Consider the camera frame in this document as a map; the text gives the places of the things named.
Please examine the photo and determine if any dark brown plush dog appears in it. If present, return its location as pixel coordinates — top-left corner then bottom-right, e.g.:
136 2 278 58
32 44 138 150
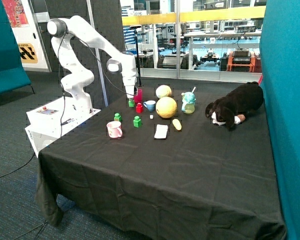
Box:
205 81 264 130

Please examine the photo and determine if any large yellow textured ball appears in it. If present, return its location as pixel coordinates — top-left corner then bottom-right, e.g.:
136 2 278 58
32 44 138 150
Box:
156 96 177 119

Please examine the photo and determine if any pale yellow small ball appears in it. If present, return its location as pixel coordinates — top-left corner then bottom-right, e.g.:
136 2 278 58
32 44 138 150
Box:
155 84 172 99

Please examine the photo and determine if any black tripod stand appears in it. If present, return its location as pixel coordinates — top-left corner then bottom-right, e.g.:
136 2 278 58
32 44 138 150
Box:
129 24 143 87

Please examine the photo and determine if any red block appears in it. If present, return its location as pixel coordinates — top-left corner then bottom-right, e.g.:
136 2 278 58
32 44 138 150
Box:
135 102 143 114

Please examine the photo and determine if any teal sofa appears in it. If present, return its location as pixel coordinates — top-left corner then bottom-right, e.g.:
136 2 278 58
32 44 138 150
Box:
0 1 32 94

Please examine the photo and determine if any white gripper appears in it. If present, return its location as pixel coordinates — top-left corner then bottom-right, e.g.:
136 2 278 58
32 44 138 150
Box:
122 76 137 98

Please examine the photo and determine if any blue cup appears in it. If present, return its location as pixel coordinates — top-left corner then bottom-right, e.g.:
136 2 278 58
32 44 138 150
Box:
143 100 156 112

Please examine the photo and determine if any white folded cloth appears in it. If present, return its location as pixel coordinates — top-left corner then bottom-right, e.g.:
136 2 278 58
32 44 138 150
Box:
154 124 169 140

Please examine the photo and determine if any green sippy cup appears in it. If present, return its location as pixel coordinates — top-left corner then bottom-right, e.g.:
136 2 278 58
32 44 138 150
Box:
181 87 196 114

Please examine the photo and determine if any magenta plastic cup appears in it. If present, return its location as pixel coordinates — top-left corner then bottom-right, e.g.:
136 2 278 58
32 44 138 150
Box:
133 88 143 104

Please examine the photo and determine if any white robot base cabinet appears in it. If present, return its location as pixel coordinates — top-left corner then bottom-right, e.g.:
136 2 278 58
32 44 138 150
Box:
25 96 101 156

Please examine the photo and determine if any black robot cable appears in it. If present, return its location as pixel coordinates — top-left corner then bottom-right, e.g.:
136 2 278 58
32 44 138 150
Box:
57 29 131 137

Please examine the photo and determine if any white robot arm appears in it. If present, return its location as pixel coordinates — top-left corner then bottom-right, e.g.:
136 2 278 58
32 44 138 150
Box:
47 15 137 113

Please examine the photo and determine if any black tablecloth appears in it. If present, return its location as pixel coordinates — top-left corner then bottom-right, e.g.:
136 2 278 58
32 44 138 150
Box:
35 82 287 240

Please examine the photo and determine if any green block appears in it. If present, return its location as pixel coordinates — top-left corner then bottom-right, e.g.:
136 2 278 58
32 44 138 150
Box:
113 112 122 122
128 98 135 108
133 116 142 128

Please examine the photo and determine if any pink mug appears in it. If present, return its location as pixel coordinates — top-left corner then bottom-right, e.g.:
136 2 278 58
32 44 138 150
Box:
106 120 123 139

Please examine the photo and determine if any yellow toy banana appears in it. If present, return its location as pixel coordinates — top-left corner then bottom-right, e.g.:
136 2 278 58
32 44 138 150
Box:
172 118 182 131

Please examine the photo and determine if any green block front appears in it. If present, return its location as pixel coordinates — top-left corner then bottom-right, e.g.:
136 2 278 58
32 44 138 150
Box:
133 116 142 128

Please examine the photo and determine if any teal partition wall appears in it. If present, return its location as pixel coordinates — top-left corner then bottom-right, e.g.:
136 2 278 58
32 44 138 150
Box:
260 0 300 240

